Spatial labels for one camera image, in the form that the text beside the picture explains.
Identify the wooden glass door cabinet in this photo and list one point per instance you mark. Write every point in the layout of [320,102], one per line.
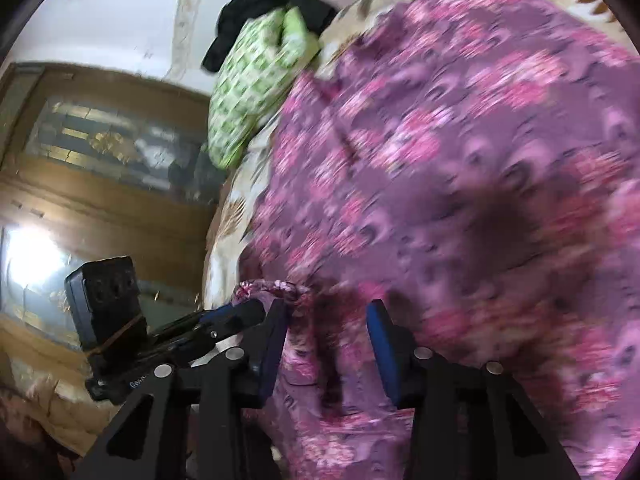
[94,165]

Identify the purple pink floral cloth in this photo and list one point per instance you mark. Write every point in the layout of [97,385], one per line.
[475,165]

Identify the black garment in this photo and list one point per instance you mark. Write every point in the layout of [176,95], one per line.
[317,15]

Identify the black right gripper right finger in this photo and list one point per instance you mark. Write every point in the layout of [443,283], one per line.
[468,422]

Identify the green white checked pillow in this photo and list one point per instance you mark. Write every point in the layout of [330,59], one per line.
[255,78]

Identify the beige leaf pattern blanket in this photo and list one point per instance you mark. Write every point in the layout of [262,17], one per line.
[229,232]

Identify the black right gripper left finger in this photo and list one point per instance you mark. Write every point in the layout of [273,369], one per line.
[148,438]

